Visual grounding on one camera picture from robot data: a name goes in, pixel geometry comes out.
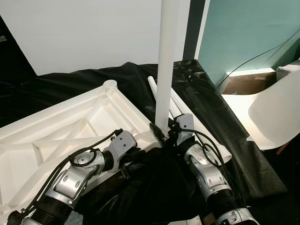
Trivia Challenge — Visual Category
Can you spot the white wall panel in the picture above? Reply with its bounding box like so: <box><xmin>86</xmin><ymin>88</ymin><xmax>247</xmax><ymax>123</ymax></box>
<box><xmin>0</xmin><ymin>0</ymin><xmax>192</xmax><ymax>75</ymax></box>

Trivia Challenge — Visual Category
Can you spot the black vertical wall post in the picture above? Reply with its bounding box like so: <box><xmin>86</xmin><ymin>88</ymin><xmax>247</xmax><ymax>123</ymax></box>
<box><xmin>183</xmin><ymin>0</ymin><xmax>207</xmax><ymax>61</ymax></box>

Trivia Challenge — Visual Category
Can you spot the grey cushion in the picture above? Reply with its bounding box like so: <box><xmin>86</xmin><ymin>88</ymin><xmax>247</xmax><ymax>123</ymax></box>
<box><xmin>276</xmin><ymin>63</ymin><xmax>300</xmax><ymax>80</ymax></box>

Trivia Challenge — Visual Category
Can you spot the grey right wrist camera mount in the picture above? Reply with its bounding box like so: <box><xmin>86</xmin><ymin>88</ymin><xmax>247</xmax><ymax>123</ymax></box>
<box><xmin>172</xmin><ymin>113</ymin><xmax>195</xmax><ymax>144</ymax></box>

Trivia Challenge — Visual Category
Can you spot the white plastic chair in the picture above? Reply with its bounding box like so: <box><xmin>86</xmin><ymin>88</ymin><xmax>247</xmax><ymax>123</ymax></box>
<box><xmin>220</xmin><ymin>66</ymin><xmax>300</xmax><ymax>153</ymax></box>

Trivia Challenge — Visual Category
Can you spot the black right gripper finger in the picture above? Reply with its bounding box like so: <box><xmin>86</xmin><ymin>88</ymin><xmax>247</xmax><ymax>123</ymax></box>
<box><xmin>148</xmin><ymin>122</ymin><xmax>166</xmax><ymax>142</ymax></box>

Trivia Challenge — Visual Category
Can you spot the white plastic table leg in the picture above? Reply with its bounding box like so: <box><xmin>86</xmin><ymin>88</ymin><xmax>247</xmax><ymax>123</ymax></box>
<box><xmin>168</xmin><ymin>96</ymin><xmax>184</xmax><ymax>119</ymax></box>
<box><xmin>147</xmin><ymin>76</ymin><xmax>159</xmax><ymax>104</ymax></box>
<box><xmin>155</xmin><ymin>0</ymin><xmax>180</xmax><ymax>132</ymax></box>
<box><xmin>170</xmin><ymin>88</ymin><xmax>233</xmax><ymax>165</ymax></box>

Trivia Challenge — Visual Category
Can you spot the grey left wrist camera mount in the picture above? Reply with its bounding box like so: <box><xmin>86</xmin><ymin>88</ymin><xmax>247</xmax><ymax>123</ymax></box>
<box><xmin>109</xmin><ymin>130</ymin><xmax>139</xmax><ymax>161</ymax></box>

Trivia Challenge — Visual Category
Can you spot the white plastic table top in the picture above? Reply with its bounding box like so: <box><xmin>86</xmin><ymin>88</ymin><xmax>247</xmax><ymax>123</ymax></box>
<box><xmin>0</xmin><ymin>80</ymin><xmax>167</xmax><ymax>209</ymax></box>

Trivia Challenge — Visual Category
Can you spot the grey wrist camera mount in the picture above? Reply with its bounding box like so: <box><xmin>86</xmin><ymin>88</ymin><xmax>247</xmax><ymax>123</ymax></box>
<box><xmin>172</xmin><ymin>113</ymin><xmax>195</xmax><ymax>144</ymax></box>
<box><xmin>109</xmin><ymin>130</ymin><xmax>139</xmax><ymax>161</ymax></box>

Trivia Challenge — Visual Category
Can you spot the black wall cable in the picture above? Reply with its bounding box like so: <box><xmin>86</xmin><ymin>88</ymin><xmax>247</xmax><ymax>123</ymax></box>
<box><xmin>215</xmin><ymin>29</ymin><xmax>300</xmax><ymax>90</ymax></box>

